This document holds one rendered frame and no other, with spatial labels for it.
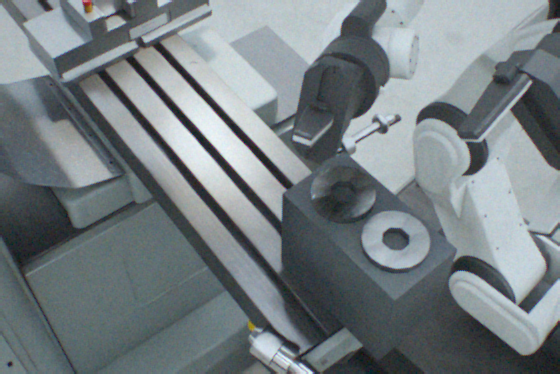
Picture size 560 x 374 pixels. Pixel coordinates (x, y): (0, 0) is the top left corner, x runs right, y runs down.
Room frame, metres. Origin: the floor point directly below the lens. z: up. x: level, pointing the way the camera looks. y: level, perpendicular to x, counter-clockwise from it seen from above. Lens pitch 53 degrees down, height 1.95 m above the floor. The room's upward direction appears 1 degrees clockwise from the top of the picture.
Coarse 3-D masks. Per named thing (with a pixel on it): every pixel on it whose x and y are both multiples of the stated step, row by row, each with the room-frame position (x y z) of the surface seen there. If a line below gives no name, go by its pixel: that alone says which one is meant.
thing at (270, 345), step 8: (264, 328) 0.47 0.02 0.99; (272, 328) 0.47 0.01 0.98; (264, 336) 0.45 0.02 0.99; (272, 336) 0.46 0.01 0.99; (280, 336) 0.46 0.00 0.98; (256, 344) 0.44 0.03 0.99; (264, 344) 0.44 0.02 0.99; (272, 344) 0.44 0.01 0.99; (280, 344) 0.44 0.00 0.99; (288, 344) 0.45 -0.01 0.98; (256, 352) 0.44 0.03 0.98; (264, 352) 0.44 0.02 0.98; (272, 352) 0.43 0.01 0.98; (280, 352) 0.43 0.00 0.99; (288, 352) 0.43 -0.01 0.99; (264, 360) 0.43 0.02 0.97; (272, 360) 0.43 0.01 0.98; (280, 360) 0.42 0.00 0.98; (272, 368) 0.42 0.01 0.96
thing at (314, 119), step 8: (320, 104) 0.56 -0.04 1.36; (304, 112) 0.54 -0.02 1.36; (312, 112) 0.55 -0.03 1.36; (320, 112) 0.55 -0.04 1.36; (328, 112) 0.55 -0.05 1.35; (304, 120) 0.53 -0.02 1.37; (312, 120) 0.53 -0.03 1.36; (320, 120) 0.53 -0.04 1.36; (328, 120) 0.54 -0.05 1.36; (296, 128) 0.51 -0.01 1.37; (304, 128) 0.51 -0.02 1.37; (312, 128) 0.51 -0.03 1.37; (320, 128) 0.52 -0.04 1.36; (296, 136) 0.50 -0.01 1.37; (304, 136) 0.50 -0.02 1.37; (312, 136) 0.50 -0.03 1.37
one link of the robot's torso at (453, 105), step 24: (528, 24) 0.82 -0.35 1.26; (552, 24) 0.74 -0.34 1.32; (504, 48) 0.77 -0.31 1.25; (528, 48) 0.74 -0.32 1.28; (480, 72) 0.82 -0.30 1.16; (456, 96) 0.84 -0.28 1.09; (480, 96) 0.81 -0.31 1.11; (456, 120) 0.81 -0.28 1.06; (504, 120) 0.77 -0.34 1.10; (480, 144) 0.78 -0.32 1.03; (504, 144) 0.81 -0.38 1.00; (480, 168) 0.77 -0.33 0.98
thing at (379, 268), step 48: (288, 192) 0.61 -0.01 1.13; (336, 192) 0.61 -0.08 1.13; (384, 192) 0.61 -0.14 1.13; (288, 240) 0.59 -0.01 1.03; (336, 240) 0.53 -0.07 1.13; (384, 240) 0.53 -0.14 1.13; (432, 240) 0.53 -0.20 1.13; (336, 288) 0.51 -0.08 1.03; (384, 288) 0.46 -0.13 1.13; (432, 288) 0.50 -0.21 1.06; (384, 336) 0.44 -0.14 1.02
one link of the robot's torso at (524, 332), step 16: (544, 240) 0.79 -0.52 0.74; (464, 272) 0.72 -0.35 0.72; (464, 288) 0.70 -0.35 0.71; (480, 288) 0.69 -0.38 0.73; (464, 304) 0.69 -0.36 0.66; (480, 304) 0.67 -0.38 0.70; (496, 304) 0.66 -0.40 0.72; (512, 304) 0.65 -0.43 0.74; (544, 304) 0.65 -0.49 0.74; (480, 320) 0.66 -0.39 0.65; (496, 320) 0.64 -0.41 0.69; (512, 320) 0.62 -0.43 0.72; (528, 320) 0.62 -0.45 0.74; (544, 320) 0.62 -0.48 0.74; (512, 336) 0.61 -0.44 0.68; (528, 336) 0.60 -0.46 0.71; (544, 336) 0.60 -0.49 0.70; (528, 352) 0.59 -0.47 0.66
